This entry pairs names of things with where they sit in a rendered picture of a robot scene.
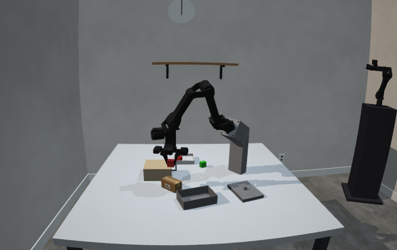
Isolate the brown cardboard box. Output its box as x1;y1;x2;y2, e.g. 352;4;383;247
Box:
161;176;182;193

